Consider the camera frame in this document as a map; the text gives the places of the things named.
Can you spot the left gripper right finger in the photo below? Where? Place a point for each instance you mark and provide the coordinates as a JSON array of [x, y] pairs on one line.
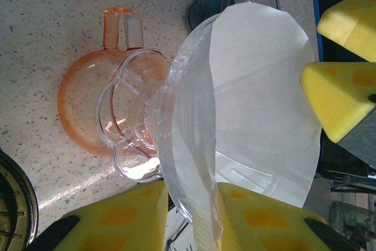
[[264, 224]]

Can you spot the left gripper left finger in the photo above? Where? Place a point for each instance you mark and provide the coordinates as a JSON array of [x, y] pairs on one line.
[[111, 221]]

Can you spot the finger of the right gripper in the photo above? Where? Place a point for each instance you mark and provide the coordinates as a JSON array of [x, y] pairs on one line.
[[337, 101], [349, 18]]

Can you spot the white paper coffee filter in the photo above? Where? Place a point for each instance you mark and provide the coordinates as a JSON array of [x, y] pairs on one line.
[[258, 86]]

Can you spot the clear plastic dripper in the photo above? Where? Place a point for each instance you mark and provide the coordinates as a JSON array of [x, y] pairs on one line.
[[138, 110]]

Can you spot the orange transparent cup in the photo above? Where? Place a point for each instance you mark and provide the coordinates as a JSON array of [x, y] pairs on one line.
[[79, 101]]

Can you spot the grey transparent beaker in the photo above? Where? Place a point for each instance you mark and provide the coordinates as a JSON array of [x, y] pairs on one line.
[[208, 1]]

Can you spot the white-faced black clock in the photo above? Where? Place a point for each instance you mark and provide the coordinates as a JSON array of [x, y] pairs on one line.
[[176, 233]]

